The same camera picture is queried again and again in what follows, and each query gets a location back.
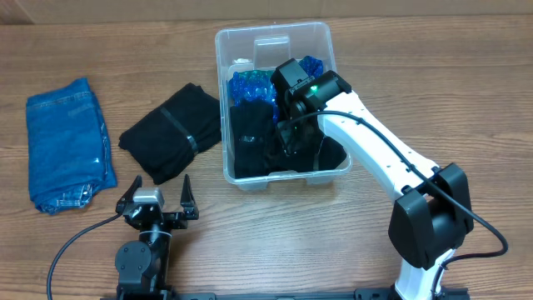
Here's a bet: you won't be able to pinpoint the clear plastic storage bin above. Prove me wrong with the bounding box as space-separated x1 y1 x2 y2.
215 22 352 191

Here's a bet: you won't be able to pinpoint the blue denim jeans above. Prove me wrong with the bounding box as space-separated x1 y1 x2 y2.
26 77 117 215

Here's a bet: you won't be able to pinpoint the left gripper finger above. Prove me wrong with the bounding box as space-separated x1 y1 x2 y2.
115 175 142 213
180 174 197 213

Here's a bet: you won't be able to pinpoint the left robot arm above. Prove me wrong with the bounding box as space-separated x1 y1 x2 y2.
115 176 199 300

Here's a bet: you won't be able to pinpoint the black garment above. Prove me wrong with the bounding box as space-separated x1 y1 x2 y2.
118 83 222 185
230 101 275 178
266 134 346 173

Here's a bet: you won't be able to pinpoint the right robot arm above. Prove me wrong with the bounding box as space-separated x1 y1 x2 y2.
271 66 473 299

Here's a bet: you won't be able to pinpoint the blue sparkly garment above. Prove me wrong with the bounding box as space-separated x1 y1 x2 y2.
228 56 324 123

